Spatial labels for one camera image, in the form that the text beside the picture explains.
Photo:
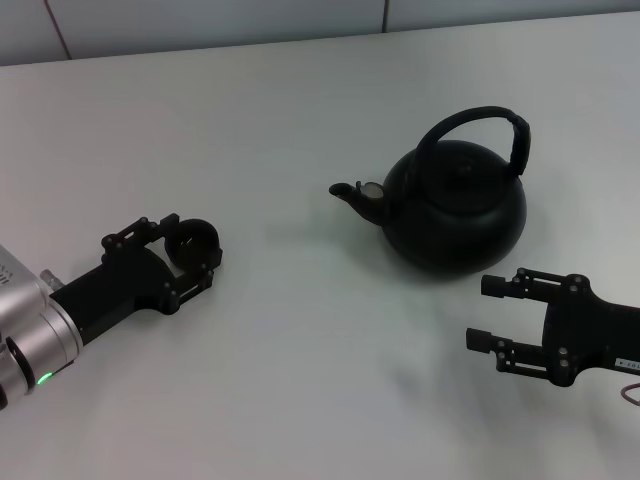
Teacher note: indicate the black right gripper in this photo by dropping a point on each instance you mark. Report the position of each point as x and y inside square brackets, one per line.
[590, 330]

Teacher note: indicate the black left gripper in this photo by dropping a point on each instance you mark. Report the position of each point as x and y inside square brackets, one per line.
[120, 285]

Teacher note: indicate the small black teacup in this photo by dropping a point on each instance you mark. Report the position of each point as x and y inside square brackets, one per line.
[195, 242]

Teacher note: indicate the black round teapot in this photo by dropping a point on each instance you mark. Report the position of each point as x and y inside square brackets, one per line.
[450, 225]

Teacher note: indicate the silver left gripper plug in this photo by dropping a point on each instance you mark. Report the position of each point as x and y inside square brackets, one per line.
[51, 278]

